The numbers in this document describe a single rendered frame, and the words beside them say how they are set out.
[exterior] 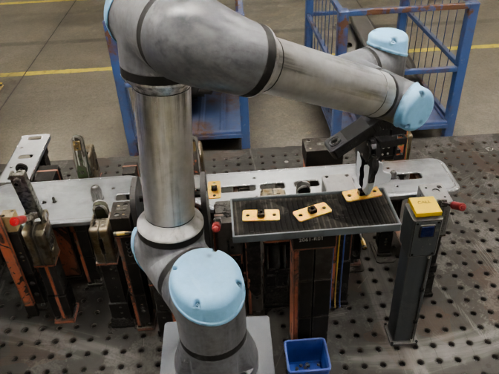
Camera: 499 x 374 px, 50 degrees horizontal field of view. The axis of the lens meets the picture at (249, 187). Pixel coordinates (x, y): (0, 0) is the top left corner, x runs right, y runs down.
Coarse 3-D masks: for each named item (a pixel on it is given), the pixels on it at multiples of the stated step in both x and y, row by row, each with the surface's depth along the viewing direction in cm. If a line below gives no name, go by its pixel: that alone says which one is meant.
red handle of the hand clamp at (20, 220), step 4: (36, 212) 140; (16, 216) 128; (20, 216) 129; (24, 216) 131; (28, 216) 134; (32, 216) 136; (36, 216) 139; (12, 220) 126; (16, 220) 127; (20, 220) 128; (24, 220) 130; (28, 220) 134; (12, 224) 127; (16, 224) 127; (20, 224) 129
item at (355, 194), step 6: (342, 192) 121; (348, 192) 121; (354, 192) 121; (360, 192) 120; (372, 192) 121; (378, 192) 121; (348, 198) 120; (354, 198) 119; (360, 198) 119; (366, 198) 119
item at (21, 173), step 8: (16, 168) 133; (24, 168) 133; (8, 176) 130; (16, 176) 129; (24, 176) 130; (16, 184) 129; (24, 184) 132; (16, 192) 133; (24, 192) 133; (32, 192) 134; (24, 200) 135; (32, 200) 136; (24, 208) 137; (32, 208) 137; (40, 208) 139; (40, 216) 140
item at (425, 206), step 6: (408, 198) 125; (414, 198) 124; (420, 198) 124; (426, 198) 124; (432, 198) 124; (414, 204) 123; (420, 204) 123; (426, 204) 122; (432, 204) 122; (414, 210) 121; (420, 210) 121; (426, 210) 121; (432, 210) 121; (438, 210) 121; (420, 216) 120; (426, 216) 121
